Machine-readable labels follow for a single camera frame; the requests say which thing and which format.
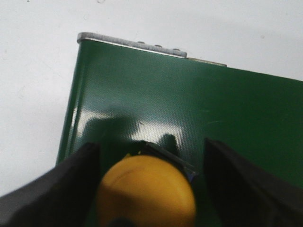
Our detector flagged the green conveyor belt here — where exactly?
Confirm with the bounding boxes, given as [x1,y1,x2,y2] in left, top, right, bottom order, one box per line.
[57,40,303,227]

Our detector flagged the aluminium conveyor frame rail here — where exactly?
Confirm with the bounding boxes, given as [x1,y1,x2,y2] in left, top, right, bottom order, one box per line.
[77,32,227,67]

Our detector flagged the yellow mushroom push button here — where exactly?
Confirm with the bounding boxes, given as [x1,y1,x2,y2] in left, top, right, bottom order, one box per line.
[96,141,196,227]

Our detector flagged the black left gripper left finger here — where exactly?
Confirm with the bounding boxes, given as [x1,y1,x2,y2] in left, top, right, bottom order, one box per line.
[0,143,100,227]

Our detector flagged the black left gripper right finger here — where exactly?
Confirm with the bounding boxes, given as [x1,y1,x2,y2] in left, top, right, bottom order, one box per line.
[204,139,303,227]

